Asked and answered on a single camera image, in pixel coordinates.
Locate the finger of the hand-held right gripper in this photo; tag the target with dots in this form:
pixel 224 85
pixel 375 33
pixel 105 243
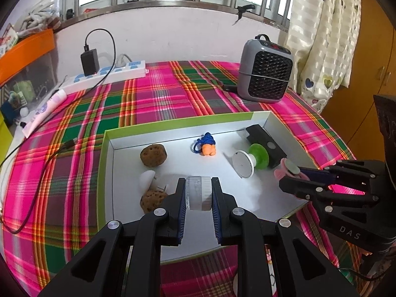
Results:
pixel 309 191
pixel 343 173

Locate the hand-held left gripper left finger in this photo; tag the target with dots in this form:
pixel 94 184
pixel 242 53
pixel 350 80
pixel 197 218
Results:
pixel 182 205

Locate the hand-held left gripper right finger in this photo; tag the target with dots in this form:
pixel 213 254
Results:
pixel 216 212

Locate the clear jar with white lid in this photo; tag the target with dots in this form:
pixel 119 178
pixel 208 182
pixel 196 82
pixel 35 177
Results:
pixel 198 193

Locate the brown sponge ball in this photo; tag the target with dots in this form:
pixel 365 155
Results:
pixel 153 201
pixel 153 155

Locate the pink goggles toy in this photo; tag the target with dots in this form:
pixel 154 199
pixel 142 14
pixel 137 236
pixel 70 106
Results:
pixel 289 167

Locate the white egg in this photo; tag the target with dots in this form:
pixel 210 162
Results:
pixel 147 179

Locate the green and white spool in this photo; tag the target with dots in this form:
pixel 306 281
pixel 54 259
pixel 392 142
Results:
pixel 258 157

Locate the black rectangular case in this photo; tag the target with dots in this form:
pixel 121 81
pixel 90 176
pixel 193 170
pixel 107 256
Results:
pixel 266 139

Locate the wooden cabinet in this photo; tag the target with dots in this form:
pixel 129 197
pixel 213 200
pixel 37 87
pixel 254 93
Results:
pixel 371 68

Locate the plaid tablecloth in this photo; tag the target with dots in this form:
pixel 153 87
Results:
pixel 77 161

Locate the grey mini heater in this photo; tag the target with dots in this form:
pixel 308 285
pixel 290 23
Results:
pixel 266 71

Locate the patterned cream curtain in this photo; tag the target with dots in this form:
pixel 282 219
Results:
pixel 321 43

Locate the white blue power strip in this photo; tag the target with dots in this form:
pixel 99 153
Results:
pixel 123 70

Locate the pink white tube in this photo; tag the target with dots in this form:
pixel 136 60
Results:
pixel 43 114

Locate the black charger adapter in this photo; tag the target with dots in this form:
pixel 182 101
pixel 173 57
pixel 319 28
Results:
pixel 89 63

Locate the small white ball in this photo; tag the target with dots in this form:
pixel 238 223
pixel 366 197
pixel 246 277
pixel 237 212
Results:
pixel 24 110

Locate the yellow-green cardboard box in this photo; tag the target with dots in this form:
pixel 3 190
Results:
pixel 5 139

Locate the black clip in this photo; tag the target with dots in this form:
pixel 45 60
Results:
pixel 244 9

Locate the clear bin with orange lid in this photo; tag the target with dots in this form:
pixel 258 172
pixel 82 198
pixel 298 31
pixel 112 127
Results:
pixel 27 52

